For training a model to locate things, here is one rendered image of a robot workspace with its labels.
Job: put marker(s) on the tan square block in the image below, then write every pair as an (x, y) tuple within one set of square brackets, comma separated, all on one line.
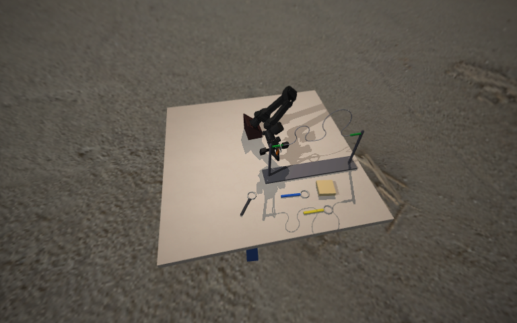
[(325, 188)]

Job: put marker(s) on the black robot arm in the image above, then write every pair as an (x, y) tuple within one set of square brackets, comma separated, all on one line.
[(272, 125)]

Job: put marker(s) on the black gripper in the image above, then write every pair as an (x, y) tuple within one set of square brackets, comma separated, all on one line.
[(264, 150)]

